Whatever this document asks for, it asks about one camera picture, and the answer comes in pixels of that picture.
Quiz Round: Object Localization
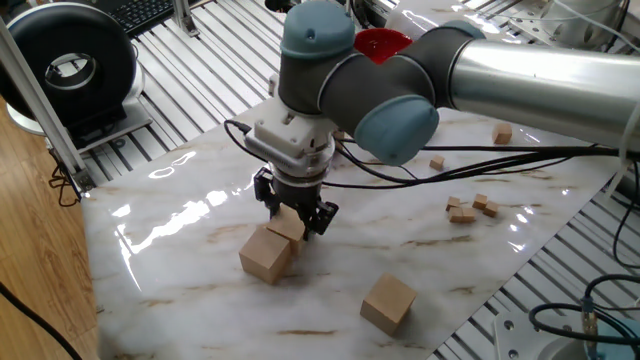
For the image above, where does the black computer keyboard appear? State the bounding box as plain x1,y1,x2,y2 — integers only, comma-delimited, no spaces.
74,0,201,37

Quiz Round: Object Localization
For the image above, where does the black looping gripper cable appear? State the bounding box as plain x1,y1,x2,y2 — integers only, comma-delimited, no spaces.
223,119,271,164

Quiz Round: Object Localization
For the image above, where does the dark background device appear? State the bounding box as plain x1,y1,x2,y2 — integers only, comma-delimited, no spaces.
349,0,389,29

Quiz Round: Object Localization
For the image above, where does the black floor cable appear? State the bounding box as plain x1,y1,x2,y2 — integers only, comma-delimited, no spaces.
0,281,84,360

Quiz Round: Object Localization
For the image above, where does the medium wooden cube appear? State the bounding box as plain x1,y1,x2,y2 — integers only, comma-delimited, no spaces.
492,123,513,145

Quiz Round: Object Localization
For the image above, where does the slanted aluminium frame post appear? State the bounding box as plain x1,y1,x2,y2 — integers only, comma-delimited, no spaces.
0,19,97,194

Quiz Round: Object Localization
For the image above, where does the black ring shaped device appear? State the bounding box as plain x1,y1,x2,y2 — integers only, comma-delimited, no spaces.
0,2,154,151

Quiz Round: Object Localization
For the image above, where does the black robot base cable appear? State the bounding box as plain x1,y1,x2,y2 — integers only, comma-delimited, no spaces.
528,273,640,346

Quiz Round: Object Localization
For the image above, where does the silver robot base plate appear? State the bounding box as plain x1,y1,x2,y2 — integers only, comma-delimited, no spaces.
492,309,586,360

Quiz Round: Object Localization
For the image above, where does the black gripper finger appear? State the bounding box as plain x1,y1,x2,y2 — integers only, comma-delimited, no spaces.
253,167,282,219
299,198,340,240

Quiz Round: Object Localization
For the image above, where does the short aluminium bracket post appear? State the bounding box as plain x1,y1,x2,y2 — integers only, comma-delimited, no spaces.
171,0,201,39

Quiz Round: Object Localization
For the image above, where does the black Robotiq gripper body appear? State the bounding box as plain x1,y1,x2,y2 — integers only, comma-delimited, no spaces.
269,174,326,211

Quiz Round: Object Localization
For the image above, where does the red glossy bowl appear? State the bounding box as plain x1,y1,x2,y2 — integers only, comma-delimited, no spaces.
353,28,414,65

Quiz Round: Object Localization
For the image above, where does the silver bolted metal plate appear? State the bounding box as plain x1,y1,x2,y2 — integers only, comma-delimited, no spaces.
507,0,631,51

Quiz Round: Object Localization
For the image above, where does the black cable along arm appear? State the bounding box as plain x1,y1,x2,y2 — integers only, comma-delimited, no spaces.
324,142,640,190

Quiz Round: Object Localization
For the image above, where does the white marble pattern board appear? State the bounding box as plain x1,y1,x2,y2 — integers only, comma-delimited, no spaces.
81,0,640,360

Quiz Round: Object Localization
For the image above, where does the tangled black cable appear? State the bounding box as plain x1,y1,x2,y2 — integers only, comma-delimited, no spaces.
48,149,81,207

